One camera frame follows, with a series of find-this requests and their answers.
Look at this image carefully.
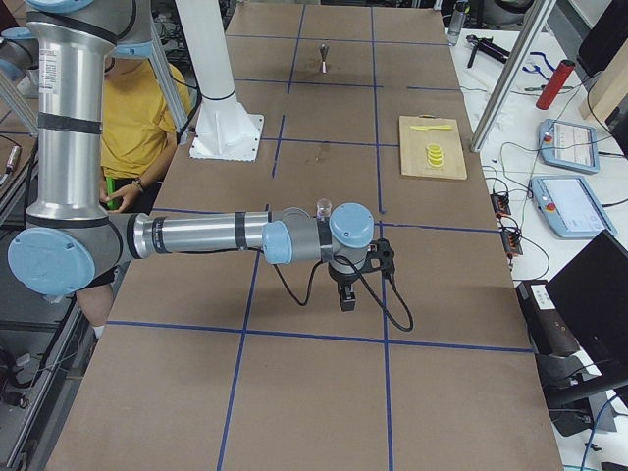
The aluminium frame post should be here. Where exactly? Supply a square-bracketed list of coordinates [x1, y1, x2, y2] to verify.
[470, 0, 556, 153]

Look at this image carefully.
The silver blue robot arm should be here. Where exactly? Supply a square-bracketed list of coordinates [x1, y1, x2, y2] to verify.
[8, 1, 394, 311]

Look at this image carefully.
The clear glass shaker cup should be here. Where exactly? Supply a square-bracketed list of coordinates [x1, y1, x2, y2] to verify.
[316, 198, 333, 221]

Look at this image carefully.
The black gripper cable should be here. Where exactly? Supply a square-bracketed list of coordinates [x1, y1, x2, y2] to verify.
[272, 259, 414, 333]

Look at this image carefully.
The steel jigger measuring cup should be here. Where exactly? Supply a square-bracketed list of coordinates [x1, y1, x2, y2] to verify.
[319, 43, 329, 74]

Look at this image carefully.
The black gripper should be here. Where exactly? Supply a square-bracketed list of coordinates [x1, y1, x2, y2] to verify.
[328, 238, 395, 312]

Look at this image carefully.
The black tripod tool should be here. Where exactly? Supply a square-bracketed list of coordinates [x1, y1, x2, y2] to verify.
[466, 34, 510, 69]

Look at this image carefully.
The red water bottle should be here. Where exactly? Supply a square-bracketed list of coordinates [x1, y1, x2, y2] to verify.
[535, 59, 576, 110]

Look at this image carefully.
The yellow plastic knife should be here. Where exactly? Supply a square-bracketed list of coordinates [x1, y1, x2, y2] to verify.
[409, 125, 453, 131]

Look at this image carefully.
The bamboo cutting board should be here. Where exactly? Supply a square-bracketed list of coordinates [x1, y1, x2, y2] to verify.
[398, 116, 467, 181]

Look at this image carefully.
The black monitor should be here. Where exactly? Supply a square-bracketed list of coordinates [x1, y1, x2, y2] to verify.
[536, 231, 627, 437]

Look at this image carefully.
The person in yellow shirt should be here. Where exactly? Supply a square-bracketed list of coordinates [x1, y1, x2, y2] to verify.
[73, 56, 192, 340]

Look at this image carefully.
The blue teach pendant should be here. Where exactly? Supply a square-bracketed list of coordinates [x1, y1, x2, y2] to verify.
[530, 176, 617, 239]
[539, 119, 600, 175]

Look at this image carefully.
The blue teach pendant near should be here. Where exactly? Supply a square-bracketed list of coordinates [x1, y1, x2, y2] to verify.
[530, 176, 617, 239]

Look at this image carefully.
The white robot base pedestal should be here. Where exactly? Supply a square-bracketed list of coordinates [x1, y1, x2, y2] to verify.
[176, 0, 264, 162]

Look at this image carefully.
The clear water bottle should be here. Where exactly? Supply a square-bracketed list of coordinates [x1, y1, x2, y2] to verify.
[446, 0, 469, 46]

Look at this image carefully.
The blue teach pendant far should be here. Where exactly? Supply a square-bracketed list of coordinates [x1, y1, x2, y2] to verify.
[539, 119, 600, 175]

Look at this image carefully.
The black computer box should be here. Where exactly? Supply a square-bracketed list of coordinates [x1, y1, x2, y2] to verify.
[516, 280, 580, 358]

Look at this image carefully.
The lemon slice rightmost top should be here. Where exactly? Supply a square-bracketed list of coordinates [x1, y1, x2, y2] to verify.
[426, 143, 442, 153]

